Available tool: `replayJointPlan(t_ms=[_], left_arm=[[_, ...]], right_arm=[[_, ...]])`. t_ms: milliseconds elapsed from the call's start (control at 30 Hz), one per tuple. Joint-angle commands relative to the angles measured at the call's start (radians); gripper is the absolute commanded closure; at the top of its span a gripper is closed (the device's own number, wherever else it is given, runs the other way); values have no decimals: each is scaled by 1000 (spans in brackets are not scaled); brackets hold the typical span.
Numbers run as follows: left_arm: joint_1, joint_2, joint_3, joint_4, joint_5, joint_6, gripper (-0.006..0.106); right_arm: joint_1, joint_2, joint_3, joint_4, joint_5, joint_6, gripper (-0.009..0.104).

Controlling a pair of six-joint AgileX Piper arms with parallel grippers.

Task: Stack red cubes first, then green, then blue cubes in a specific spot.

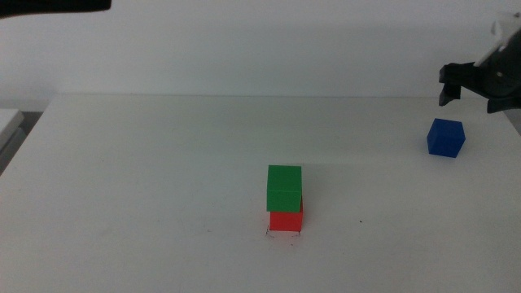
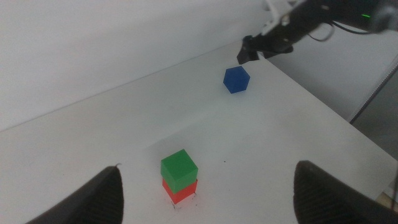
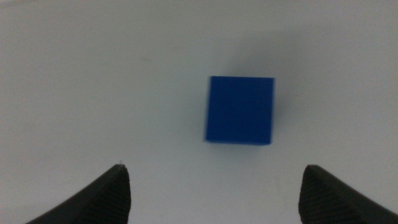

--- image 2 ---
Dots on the blue cube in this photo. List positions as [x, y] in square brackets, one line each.
[236, 80]

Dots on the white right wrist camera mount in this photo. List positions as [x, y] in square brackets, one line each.
[273, 18]

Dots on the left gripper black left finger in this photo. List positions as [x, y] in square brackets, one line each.
[99, 199]

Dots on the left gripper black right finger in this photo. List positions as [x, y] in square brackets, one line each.
[320, 199]

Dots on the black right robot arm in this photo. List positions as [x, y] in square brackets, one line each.
[354, 12]

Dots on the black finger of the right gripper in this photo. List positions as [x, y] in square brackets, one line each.
[247, 40]
[247, 56]

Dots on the green cube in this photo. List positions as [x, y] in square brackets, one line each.
[178, 169]

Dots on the red cube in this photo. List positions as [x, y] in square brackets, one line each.
[182, 194]

